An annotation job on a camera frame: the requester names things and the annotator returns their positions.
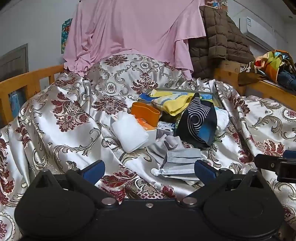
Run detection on blue jeans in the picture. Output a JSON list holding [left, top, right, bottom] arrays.
[[276, 70, 296, 92]]

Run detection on floral satin blanket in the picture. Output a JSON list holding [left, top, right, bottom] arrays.
[[0, 54, 296, 241]]

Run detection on brown quilted jacket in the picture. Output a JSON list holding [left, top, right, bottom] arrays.
[[188, 5, 256, 79]]

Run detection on colourful printed cloth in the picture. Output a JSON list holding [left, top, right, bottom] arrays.
[[238, 50, 296, 87]]

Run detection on orange wooden bed rail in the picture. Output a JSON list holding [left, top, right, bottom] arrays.
[[0, 64, 65, 127]]

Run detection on small blue white carton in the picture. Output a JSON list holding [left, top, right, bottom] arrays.
[[156, 122, 176, 139]]

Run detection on black dotted blue cloth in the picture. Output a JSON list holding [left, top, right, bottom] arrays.
[[173, 93, 218, 149]]

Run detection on cartoon wall poster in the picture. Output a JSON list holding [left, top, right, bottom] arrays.
[[205, 0, 229, 12]]

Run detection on orange plastic cup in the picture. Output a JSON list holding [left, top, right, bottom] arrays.
[[131, 102, 160, 128]]

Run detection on grey framed panel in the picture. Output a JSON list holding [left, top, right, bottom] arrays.
[[0, 44, 28, 79]]

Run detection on grey box with cartoon print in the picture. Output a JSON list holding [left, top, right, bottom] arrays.
[[138, 88, 223, 109]]

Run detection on yellow striped sock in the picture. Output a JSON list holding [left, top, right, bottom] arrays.
[[151, 93, 193, 116]]

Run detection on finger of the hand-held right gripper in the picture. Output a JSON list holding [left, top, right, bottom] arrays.
[[282, 150, 296, 161], [254, 153, 296, 184]]

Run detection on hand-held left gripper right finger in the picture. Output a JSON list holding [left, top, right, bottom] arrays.
[[179, 160, 269, 208]]

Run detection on pink bed sheet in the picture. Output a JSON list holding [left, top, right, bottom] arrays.
[[63, 0, 207, 80]]

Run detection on colourful wall poster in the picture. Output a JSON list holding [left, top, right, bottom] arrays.
[[61, 18, 73, 54]]

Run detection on orange and white carton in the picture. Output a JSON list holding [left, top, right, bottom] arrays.
[[110, 116, 160, 144]]

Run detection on blue patterned cloth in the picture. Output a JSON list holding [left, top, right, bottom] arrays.
[[9, 91, 26, 116]]

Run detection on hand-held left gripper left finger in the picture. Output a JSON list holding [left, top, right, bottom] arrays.
[[30, 160, 119, 208]]

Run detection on white quilted baby cloth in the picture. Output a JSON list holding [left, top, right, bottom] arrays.
[[214, 108, 230, 135]]

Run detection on white air conditioner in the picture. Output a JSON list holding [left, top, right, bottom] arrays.
[[239, 17, 288, 52]]

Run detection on grey drawstring pouch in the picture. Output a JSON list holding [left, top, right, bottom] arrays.
[[147, 134, 185, 178]]

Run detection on white cotton pad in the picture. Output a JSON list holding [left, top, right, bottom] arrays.
[[112, 111, 149, 153]]

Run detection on grey face mask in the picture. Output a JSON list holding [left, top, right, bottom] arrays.
[[159, 148, 201, 181]]

